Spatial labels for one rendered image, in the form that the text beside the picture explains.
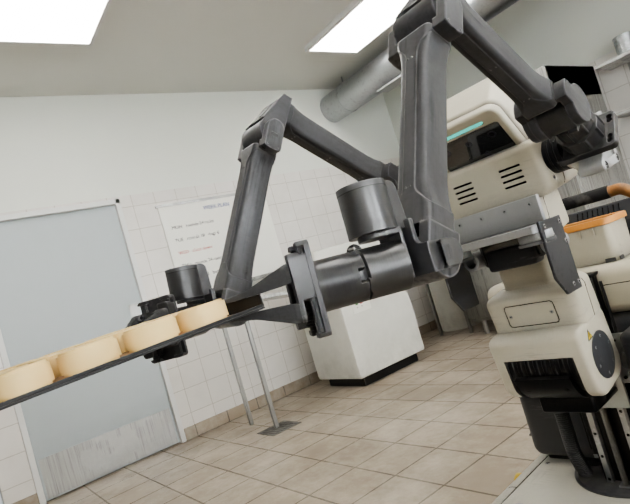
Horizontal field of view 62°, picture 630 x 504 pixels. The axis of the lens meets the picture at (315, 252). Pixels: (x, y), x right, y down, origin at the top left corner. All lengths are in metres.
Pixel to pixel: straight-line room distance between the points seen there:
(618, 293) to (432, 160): 0.91
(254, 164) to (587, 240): 0.91
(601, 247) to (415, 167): 0.93
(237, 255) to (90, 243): 3.64
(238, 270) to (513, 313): 0.67
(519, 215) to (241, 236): 0.61
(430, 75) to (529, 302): 0.69
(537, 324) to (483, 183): 0.35
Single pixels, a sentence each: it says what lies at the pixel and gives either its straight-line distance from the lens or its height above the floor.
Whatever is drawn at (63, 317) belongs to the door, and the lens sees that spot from 4.48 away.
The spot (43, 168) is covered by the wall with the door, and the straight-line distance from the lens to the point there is 4.69.
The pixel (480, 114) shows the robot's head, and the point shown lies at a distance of 1.22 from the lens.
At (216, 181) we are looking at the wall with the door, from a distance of 5.10.
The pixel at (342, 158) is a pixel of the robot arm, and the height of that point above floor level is 1.24.
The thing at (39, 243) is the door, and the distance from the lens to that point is 4.55.
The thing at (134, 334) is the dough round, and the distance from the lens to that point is 0.50.
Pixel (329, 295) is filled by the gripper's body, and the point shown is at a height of 0.97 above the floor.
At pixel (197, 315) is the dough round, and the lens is 0.52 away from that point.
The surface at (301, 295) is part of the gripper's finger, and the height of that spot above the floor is 0.98.
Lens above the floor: 0.99
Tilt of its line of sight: 3 degrees up
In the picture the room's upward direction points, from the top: 16 degrees counter-clockwise
